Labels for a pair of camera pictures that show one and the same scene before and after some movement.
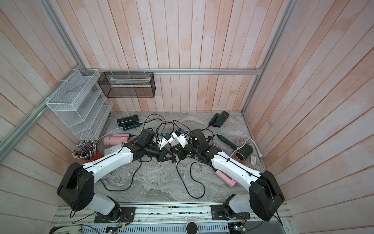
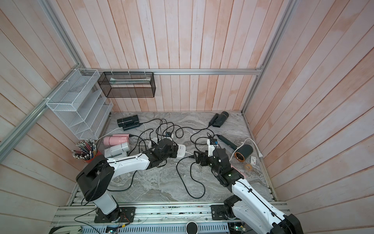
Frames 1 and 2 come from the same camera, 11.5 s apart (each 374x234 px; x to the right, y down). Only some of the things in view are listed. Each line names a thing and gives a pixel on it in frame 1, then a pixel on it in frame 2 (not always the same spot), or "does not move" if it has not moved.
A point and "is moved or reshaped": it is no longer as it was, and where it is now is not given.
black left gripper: [162, 156] does not move
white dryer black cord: [124, 189] does not move
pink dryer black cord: [190, 171] does not move
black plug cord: [154, 119] is moved or reshaped
